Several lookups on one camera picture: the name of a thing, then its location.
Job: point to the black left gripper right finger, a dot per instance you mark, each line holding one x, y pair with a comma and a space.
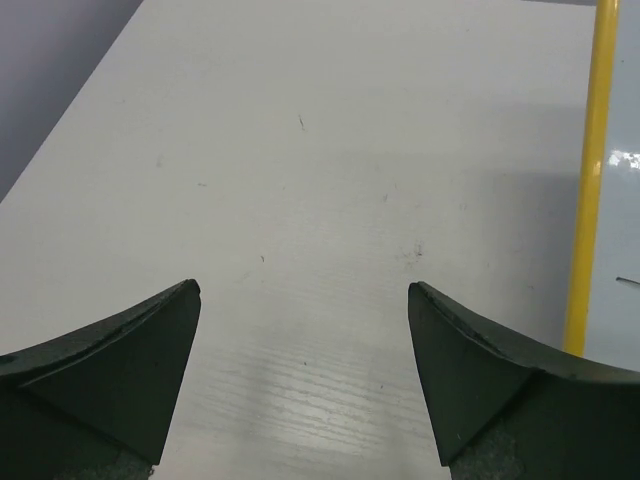
505, 406

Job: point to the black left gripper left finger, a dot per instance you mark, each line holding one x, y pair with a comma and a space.
98, 402

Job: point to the yellow framed whiteboard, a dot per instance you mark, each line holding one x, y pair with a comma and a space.
602, 320

